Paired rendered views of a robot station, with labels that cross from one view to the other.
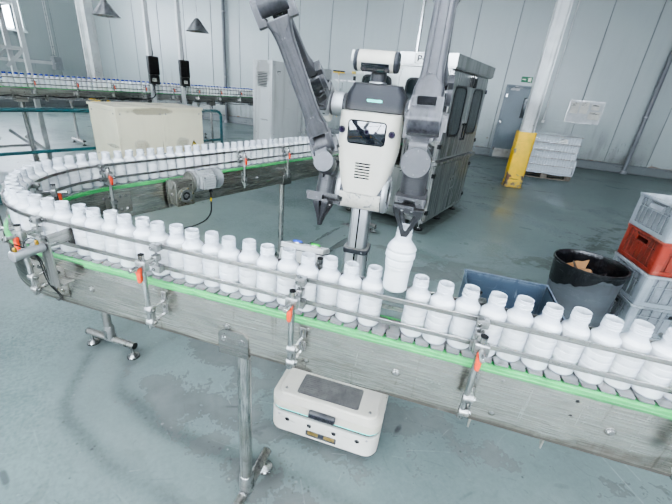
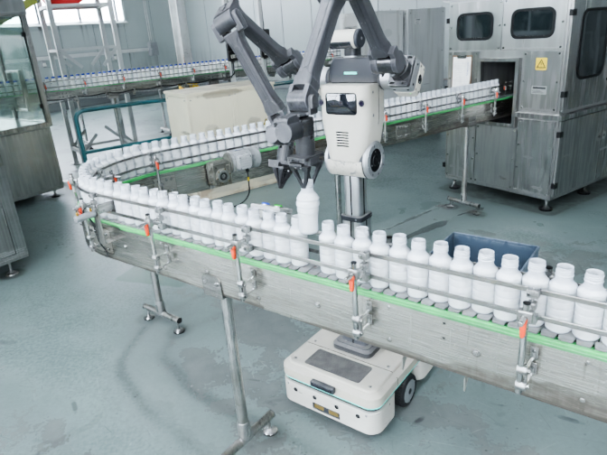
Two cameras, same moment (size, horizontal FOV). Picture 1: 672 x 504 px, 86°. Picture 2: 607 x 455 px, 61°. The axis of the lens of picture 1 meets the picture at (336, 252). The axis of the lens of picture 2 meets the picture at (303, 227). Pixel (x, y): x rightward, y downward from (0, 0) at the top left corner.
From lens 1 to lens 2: 0.93 m
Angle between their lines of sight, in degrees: 22
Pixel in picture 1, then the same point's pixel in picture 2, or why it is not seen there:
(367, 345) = (294, 281)
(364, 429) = (361, 402)
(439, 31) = (315, 33)
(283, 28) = (234, 40)
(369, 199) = (352, 165)
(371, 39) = not seen: outside the picture
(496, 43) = not seen: outside the picture
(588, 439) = (463, 362)
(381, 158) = (356, 125)
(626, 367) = (478, 291)
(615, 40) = not seen: outside the picture
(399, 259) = (301, 206)
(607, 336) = (455, 263)
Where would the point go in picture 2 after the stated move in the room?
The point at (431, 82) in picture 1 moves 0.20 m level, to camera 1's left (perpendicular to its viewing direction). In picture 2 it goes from (303, 73) to (240, 76)
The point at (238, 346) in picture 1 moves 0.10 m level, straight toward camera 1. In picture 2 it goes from (215, 288) to (208, 301)
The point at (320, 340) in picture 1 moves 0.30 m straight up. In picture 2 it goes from (265, 279) to (256, 193)
